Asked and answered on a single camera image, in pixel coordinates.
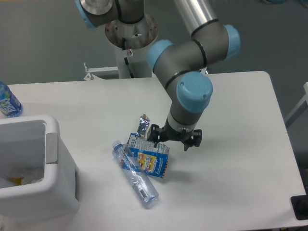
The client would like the trash inside the can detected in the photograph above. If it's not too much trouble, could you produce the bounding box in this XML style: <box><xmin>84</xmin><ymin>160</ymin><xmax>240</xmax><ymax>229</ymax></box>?
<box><xmin>5</xmin><ymin>168</ymin><xmax>44</xmax><ymax>186</ymax></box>

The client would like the black cable on pedestal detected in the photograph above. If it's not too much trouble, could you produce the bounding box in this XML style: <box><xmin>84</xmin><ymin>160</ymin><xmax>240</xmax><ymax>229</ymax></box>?
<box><xmin>121</xmin><ymin>37</ymin><xmax>135</xmax><ymax>79</ymax></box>

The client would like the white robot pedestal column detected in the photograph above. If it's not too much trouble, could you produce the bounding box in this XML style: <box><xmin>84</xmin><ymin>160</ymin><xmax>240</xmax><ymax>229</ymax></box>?
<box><xmin>105</xmin><ymin>14</ymin><xmax>158</xmax><ymax>79</ymax></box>

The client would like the white pedestal base bracket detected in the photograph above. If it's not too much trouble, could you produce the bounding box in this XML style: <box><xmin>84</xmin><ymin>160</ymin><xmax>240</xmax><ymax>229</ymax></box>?
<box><xmin>83</xmin><ymin>62</ymin><xmax>119</xmax><ymax>81</ymax></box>

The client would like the blue snack wrapper bag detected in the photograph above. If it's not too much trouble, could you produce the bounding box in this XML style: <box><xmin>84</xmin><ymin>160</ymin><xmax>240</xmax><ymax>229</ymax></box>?
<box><xmin>127</xmin><ymin>133</ymin><xmax>170</xmax><ymax>179</ymax></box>

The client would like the small silver foil wrapper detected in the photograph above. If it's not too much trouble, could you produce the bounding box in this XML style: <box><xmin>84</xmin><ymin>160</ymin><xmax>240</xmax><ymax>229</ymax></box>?
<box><xmin>137</xmin><ymin>114</ymin><xmax>151</xmax><ymax>137</ymax></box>

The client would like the blue labelled drink bottle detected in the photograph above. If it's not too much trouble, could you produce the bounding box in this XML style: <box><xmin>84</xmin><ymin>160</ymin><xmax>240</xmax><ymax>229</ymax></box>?
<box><xmin>0</xmin><ymin>81</ymin><xmax>23</xmax><ymax>117</ymax></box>

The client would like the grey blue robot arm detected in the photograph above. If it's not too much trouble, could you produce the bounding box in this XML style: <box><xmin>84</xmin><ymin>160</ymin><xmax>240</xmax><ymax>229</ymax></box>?
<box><xmin>76</xmin><ymin>0</ymin><xmax>241</xmax><ymax>149</ymax></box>

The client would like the white plastic trash can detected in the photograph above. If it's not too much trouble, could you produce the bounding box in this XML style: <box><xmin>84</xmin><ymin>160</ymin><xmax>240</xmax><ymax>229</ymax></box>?
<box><xmin>0</xmin><ymin>115</ymin><xmax>79</xmax><ymax>220</ymax></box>

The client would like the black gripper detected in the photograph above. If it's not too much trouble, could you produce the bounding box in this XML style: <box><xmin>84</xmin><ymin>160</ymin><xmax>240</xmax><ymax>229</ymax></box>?
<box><xmin>147</xmin><ymin>124</ymin><xmax>202</xmax><ymax>151</ymax></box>

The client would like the black clamp at table edge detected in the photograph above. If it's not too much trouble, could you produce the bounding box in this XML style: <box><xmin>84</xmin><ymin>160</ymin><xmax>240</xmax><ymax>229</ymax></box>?
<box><xmin>291</xmin><ymin>195</ymin><xmax>308</xmax><ymax>220</ymax></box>

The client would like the white frame at right edge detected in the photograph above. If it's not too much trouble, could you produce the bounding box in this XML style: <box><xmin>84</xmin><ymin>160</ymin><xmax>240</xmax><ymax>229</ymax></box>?
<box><xmin>284</xmin><ymin>82</ymin><xmax>308</xmax><ymax>128</ymax></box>

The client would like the clear crushed water bottle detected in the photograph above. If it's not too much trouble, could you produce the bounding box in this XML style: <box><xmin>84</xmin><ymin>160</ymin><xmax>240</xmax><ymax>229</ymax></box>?
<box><xmin>112</xmin><ymin>141</ymin><xmax>159</xmax><ymax>209</ymax></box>

